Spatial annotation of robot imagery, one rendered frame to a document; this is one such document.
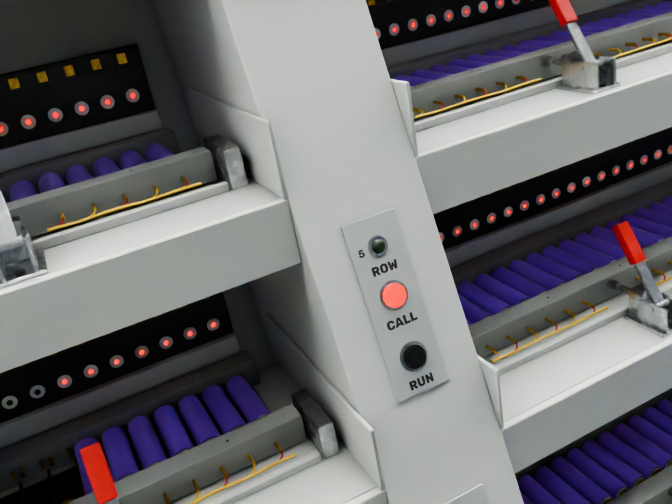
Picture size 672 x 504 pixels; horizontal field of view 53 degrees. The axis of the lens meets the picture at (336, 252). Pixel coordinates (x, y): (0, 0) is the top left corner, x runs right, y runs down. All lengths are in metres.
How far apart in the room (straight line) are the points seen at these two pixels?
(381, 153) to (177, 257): 0.15
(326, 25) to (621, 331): 0.34
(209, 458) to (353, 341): 0.13
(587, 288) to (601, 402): 0.11
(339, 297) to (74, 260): 0.16
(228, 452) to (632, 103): 0.40
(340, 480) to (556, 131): 0.30
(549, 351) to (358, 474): 0.19
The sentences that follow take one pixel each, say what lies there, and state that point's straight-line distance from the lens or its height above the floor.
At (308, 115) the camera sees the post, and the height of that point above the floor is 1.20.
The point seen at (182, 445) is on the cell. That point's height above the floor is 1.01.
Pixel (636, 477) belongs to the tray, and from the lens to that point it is 0.72.
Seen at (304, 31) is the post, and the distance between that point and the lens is 0.45.
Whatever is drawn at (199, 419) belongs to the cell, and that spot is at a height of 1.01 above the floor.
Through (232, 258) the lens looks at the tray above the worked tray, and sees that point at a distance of 0.42.
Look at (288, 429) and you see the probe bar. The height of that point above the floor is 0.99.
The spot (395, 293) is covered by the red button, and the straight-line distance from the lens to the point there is 0.44.
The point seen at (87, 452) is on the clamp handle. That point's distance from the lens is 0.45.
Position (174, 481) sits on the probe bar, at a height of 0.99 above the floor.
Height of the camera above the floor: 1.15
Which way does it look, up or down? 5 degrees down
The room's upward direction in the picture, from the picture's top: 18 degrees counter-clockwise
